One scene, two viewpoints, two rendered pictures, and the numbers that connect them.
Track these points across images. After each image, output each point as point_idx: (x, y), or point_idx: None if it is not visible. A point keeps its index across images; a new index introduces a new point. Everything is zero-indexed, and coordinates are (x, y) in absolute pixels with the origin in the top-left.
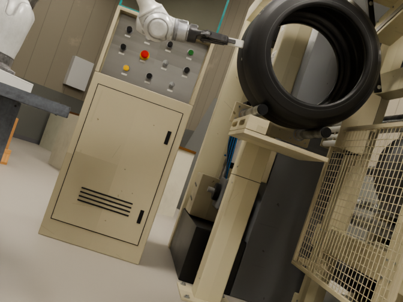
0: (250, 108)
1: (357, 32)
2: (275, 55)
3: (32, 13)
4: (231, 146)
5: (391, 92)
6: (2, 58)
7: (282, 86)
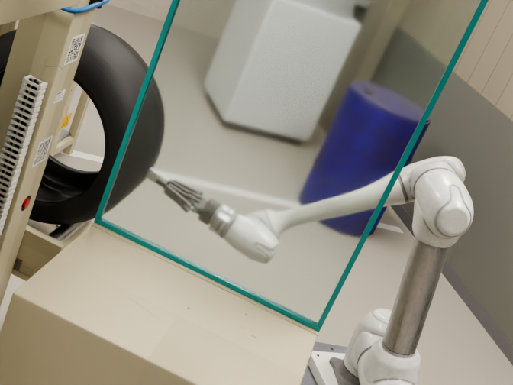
0: (75, 225)
1: None
2: (51, 143)
3: (365, 317)
4: None
5: None
6: None
7: (96, 171)
